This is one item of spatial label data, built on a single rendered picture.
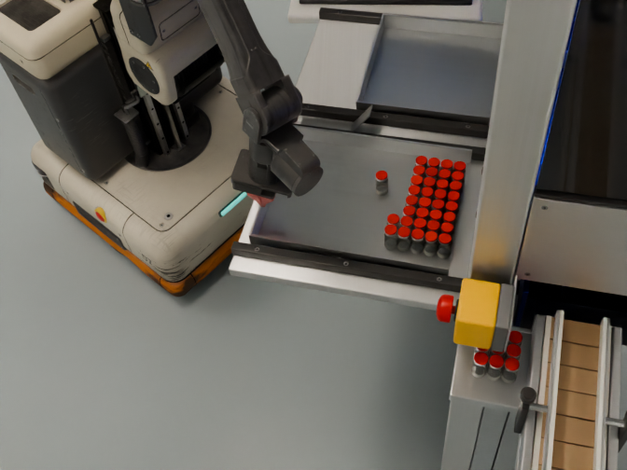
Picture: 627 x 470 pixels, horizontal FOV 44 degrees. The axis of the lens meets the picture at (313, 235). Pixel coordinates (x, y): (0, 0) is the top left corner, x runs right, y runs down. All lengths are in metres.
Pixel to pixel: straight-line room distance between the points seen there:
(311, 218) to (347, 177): 0.11
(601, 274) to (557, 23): 0.43
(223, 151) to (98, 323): 0.63
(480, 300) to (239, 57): 0.48
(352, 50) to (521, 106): 0.83
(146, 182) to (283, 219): 0.98
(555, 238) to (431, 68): 0.65
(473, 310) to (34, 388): 1.56
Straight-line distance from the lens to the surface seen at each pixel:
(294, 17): 1.89
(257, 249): 1.33
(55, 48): 2.04
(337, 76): 1.62
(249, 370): 2.23
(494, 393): 1.22
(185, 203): 2.23
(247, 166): 1.29
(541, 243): 1.08
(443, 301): 1.13
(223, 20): 1.12
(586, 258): 1.10
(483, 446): 1.75
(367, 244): 1.34
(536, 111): 0.89
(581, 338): 1.22
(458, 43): 1.68
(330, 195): 1.41
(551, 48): 0.83
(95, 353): 2.38
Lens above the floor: 1.98
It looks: 54 degrees down
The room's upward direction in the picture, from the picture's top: 8 degrees counter-clockwise
